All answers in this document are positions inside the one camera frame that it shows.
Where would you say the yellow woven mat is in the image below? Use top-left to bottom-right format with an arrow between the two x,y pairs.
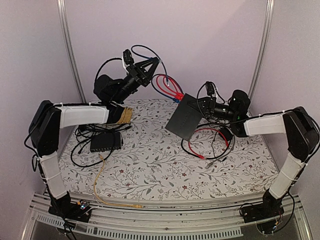
117,107 -> 133,124

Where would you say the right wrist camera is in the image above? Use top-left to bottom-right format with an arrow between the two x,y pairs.
228,89 -> 251,120

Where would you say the black network switch box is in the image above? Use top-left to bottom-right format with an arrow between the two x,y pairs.
165,93 -> 202,141

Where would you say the floral patterned table cloth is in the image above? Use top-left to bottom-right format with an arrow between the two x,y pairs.
59,99 -> 278,201

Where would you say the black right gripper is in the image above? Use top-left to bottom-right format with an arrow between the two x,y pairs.
188,96 -> 238,121

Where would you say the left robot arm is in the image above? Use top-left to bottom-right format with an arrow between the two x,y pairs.
25,56 -> 160,217

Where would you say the black power adapter brick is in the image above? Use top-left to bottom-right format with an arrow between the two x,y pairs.
218,127 -> 233,142

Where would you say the yellow ethernet cable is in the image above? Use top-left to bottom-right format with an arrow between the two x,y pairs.
92,154 -> 145,210

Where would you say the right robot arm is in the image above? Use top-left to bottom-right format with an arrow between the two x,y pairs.
186,91 -> 320,218

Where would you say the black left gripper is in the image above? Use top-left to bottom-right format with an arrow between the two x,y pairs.
112,56 -> 159,104

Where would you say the red ethernet cable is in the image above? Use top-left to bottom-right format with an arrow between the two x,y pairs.
155,74 -> 185,100
187,128 -> 230,160

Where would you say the aluminium frame post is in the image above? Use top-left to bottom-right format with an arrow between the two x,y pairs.
56,0 -> 87,103
248,0 -> 275,102

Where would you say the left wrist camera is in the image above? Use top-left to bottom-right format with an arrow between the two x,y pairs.
121,49 -> 135,72

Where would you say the black power cable with plug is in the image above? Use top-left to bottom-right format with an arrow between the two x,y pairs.
209,113 -> 232,162

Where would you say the left aluminium frame post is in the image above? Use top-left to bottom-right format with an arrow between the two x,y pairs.
56,0 -> 87,103

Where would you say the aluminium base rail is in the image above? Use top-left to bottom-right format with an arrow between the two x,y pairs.
21,192 -> 313,240

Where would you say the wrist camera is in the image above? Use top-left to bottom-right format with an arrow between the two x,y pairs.
228,89 -> 251,120
121,49 -> 135,72

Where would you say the black ethernet cable teal boot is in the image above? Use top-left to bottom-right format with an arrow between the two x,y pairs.
181,123 -> 232,160

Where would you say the right aluminium frame post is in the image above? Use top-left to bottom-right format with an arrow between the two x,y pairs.
248,0 -> 275,102

